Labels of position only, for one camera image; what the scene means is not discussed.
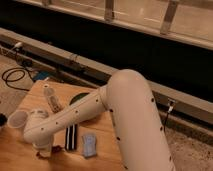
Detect green ceramic bowl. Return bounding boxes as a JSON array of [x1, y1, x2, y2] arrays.
[[69, 92, 89, 105]]

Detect white plastic cup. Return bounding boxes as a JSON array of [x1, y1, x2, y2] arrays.
[[7, 110, 28, 129]]

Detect dark object at left edge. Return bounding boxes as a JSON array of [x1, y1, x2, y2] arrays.
[[0, 113, 7, 129]]

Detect red pepper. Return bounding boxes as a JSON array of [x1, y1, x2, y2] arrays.
[[36, 145, 62, 159]]

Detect black coiled cable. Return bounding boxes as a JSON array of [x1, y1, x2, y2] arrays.
[[1, 58, 36, 92]]

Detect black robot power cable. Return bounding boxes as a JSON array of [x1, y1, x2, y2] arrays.
[[162, 99, 176, 132]]

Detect blue object on floor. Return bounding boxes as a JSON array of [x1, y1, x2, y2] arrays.
[[33, 71, 49, 81]]

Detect light blue sponge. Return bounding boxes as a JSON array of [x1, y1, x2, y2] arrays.
[[82, 133, 97, 158]]

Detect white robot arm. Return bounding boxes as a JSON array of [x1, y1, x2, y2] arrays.
[[23, 69, 176, 171]]

